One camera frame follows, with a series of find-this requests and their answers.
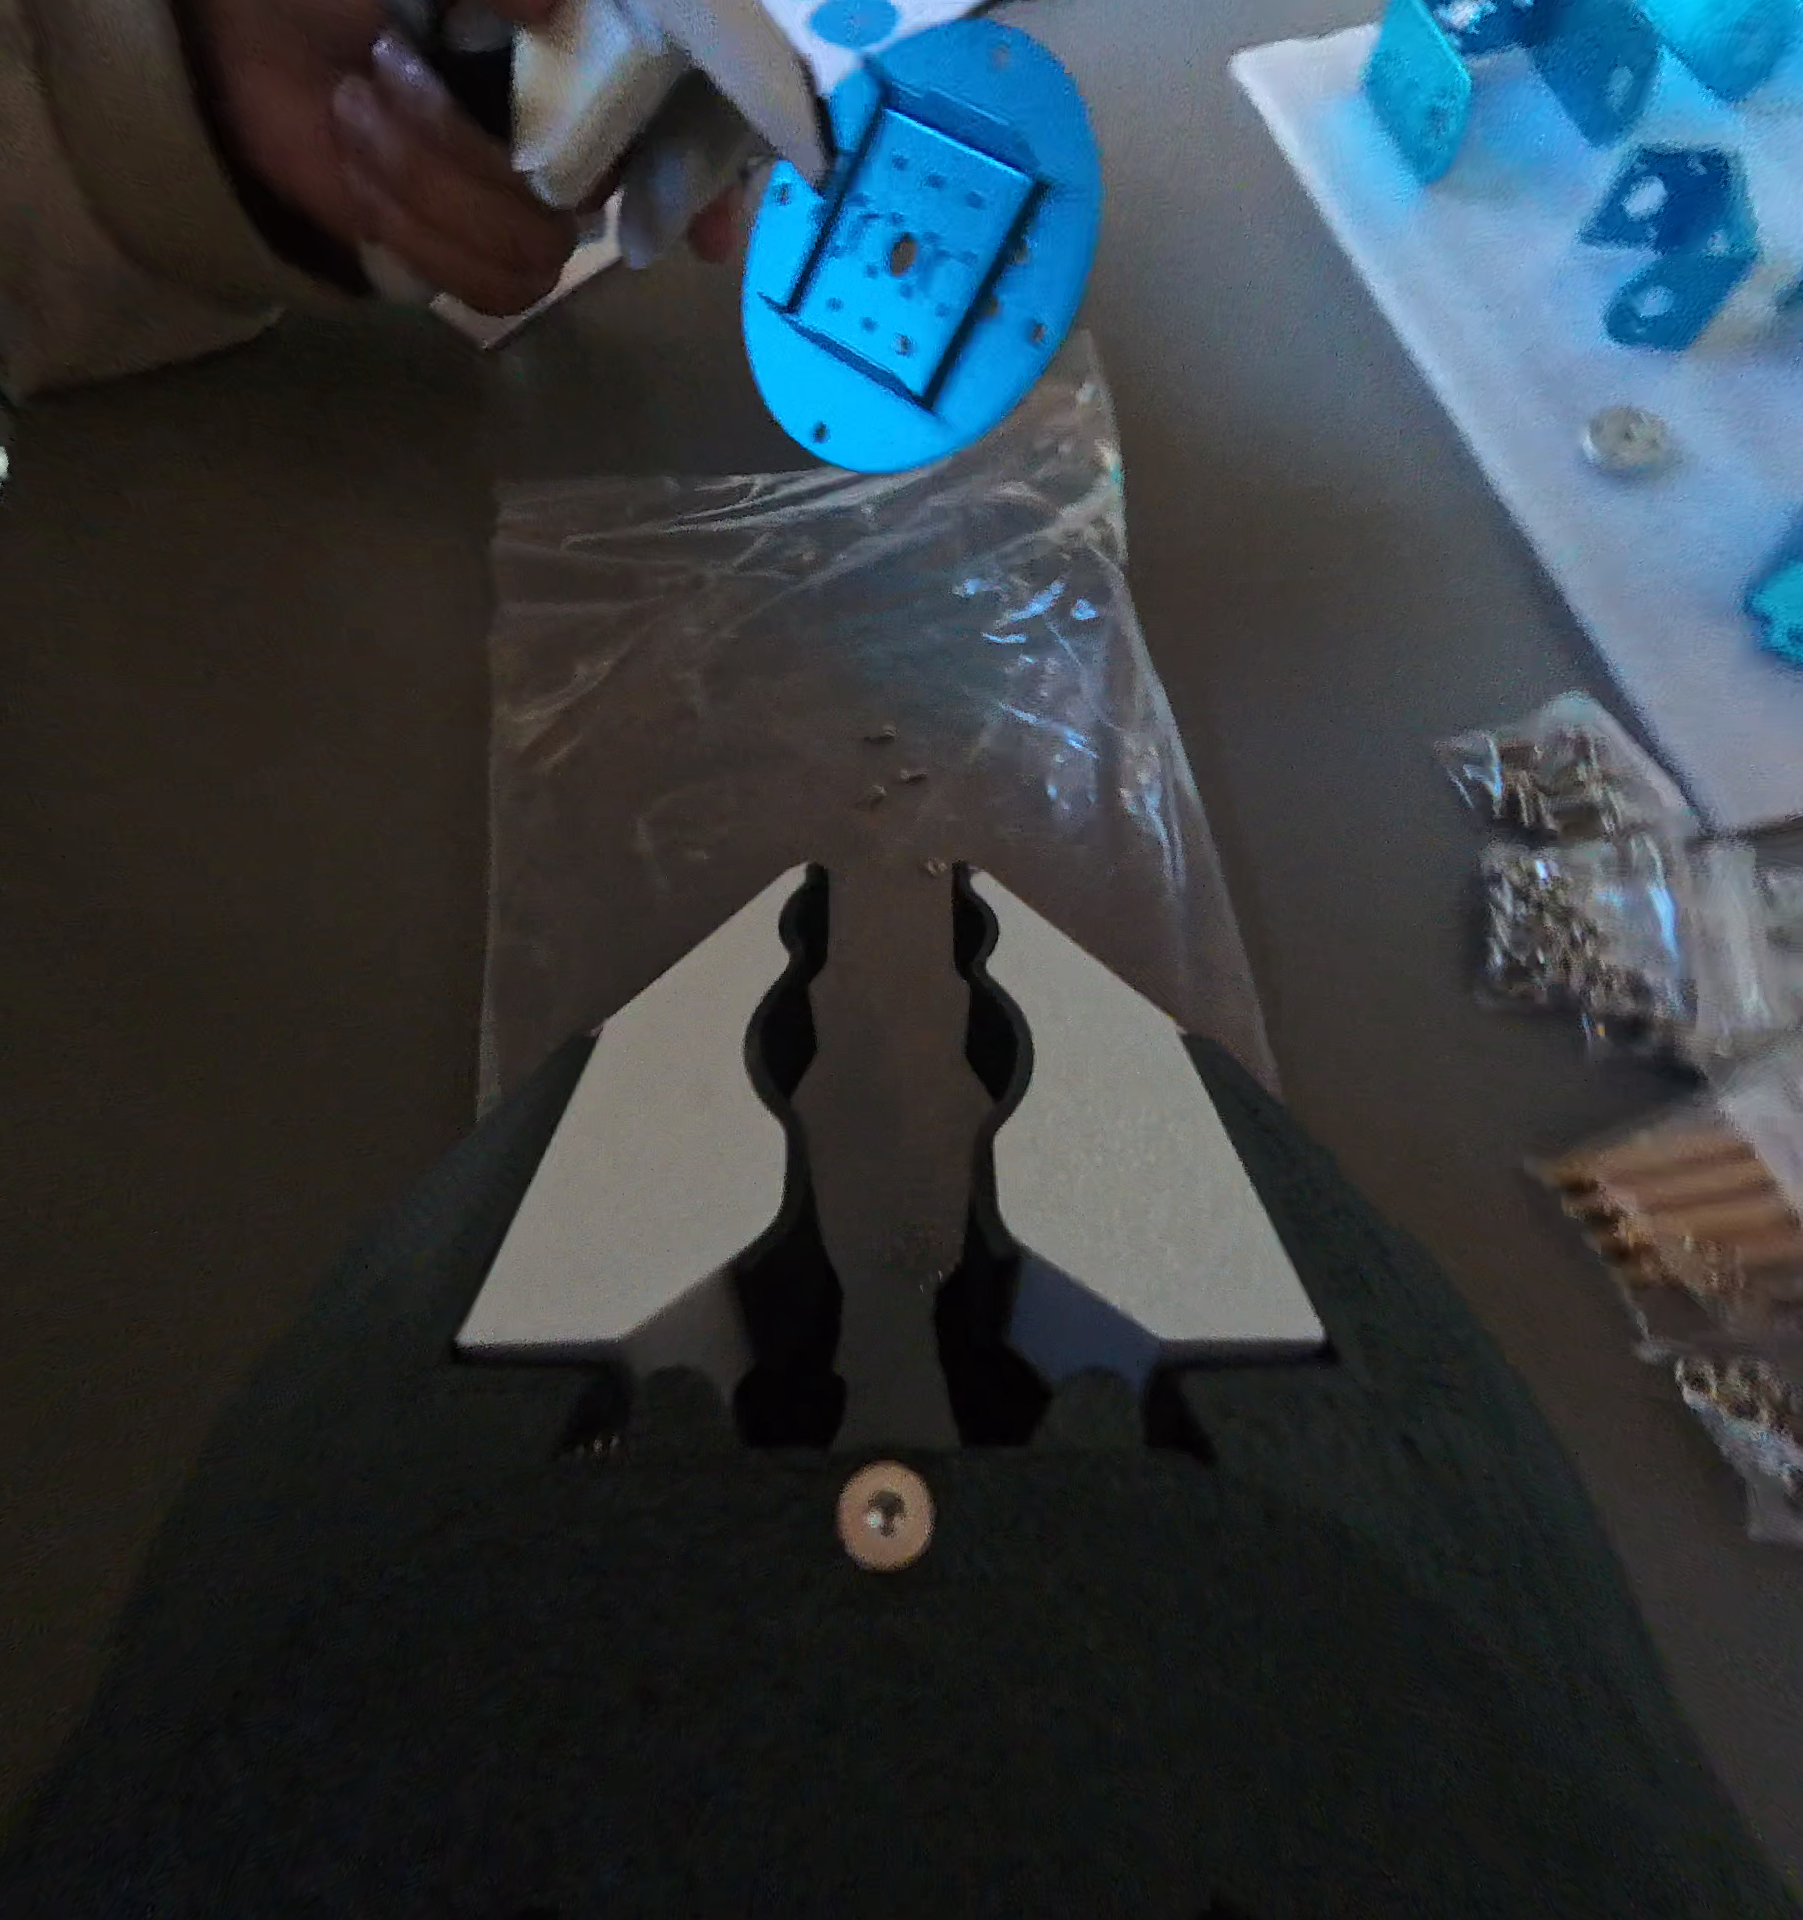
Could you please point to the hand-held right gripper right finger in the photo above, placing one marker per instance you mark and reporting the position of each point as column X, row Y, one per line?
column 1140, row 1184

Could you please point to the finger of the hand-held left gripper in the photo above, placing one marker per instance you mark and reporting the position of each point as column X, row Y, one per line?
column 756, row 76

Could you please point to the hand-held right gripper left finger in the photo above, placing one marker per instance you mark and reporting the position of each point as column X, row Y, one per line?
column 631, row 1184

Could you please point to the small screws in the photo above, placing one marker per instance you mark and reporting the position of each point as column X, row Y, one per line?
column 915, row 774

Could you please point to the grey desk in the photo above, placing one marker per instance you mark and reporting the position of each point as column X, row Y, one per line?
column 238, row 900

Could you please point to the person's left hand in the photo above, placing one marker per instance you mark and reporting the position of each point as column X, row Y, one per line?
column 389, row 165

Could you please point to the white instruction booklet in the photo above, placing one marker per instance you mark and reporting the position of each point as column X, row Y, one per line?
column 854, row 19

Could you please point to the pile of screw bags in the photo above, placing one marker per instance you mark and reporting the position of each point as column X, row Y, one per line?
column 1575, row 913

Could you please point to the clear plastic bag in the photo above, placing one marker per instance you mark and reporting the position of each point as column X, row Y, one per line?
column 661, row 630

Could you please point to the white foam tray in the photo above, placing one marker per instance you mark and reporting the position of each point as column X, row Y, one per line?
column 1456, row 346

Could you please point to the small silver round disc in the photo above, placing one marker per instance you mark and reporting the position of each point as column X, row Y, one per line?
column 1603, row 443

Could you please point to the small blue angled bracket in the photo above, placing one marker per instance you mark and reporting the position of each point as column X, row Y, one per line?
column 1709, row 195

